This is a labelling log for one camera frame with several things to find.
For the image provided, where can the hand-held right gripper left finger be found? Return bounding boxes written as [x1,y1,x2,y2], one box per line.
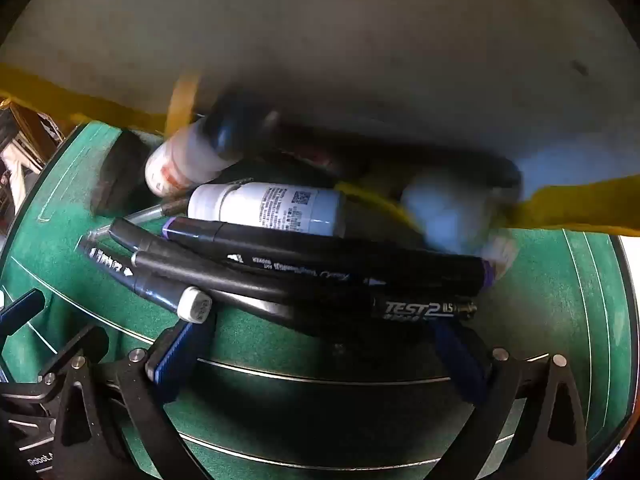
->
[52,320,207,480]

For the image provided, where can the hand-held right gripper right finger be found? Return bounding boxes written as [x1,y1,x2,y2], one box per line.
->
[431,320,592,480]

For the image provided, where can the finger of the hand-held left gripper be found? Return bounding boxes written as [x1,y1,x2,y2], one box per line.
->
[37,324,110,386]
[0,287,48,337]

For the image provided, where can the thin black pen white print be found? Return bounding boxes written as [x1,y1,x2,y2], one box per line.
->
[131,249,479,323]

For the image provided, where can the long black pen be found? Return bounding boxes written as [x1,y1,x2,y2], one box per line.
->
[107,216,441,342]

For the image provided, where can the black marker purple ends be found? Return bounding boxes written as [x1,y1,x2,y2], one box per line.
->
[160,215,497,298]

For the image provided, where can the black tape roll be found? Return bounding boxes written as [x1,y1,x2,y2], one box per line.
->
[91,129,152,217]

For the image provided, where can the white bottle with text label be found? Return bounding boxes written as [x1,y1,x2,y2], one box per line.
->
[186,181,349,239]

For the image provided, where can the yellow pen black tip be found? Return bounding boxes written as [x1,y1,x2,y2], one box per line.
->
[334,180,418,228]

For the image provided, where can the white bottle with black cap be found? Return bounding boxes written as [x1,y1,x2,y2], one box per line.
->
[144,105,261,200]

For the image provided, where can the white tray yellow tape rim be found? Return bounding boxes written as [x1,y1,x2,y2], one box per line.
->
[0,0,640,239]

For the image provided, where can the clear syringe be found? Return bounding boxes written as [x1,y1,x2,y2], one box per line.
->
[122,199,192,222]

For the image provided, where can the cluttered brown shelf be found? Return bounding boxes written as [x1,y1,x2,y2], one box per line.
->
[0,99,66,241]

